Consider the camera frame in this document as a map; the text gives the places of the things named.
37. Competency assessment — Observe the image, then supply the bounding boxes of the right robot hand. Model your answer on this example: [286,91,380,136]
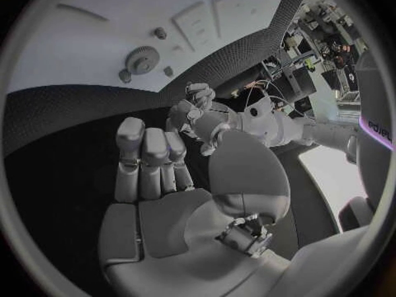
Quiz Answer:
[97,117,292,297]

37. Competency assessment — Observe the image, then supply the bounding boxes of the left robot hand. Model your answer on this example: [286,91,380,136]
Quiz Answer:
[166,82,240,156]

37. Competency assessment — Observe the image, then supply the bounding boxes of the white task board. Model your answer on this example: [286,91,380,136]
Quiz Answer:
[5,0,294,95]

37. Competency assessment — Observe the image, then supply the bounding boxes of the grey gear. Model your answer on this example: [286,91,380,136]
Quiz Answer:
[123,45,161,75]

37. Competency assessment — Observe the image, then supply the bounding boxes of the cluttered workshop desk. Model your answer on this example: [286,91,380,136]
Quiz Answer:
[262,0,370,119]

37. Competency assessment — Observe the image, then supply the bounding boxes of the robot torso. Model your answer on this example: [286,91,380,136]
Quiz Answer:
[338,51,396,232]

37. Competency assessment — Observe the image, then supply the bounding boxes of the white cable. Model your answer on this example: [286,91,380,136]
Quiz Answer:
[264,80,315,118]
[244,79,270,114]

